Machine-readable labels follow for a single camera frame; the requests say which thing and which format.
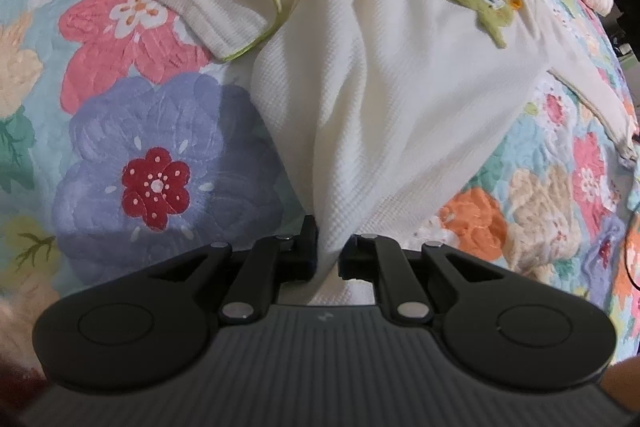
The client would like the floral quilted bed cover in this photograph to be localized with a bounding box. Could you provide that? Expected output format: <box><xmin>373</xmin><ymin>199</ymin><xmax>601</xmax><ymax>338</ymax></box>
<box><xmin>0</xmin><ymin>0</ymin><xmax>640</xmax><ymax>358</ymax></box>

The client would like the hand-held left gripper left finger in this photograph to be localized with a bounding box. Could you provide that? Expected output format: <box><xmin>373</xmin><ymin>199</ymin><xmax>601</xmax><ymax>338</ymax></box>
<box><xmin>149</xmin><ymin>215</ymin><xmax>320</xmax><ymax>322</ymax></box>

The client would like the cream cardigan with green monster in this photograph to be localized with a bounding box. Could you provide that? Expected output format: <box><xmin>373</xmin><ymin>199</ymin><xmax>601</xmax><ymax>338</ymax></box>
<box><xmin>65</xmin><ymin>0</ymin><xmax>639</xmax><ymax>307</ymax></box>

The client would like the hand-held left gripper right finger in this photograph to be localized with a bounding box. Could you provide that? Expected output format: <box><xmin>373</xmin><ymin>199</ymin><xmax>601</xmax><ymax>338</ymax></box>
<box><xmin>338</xmin><ymin>233</ymin><xmax>505</xmax><ymax>324</ymax></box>

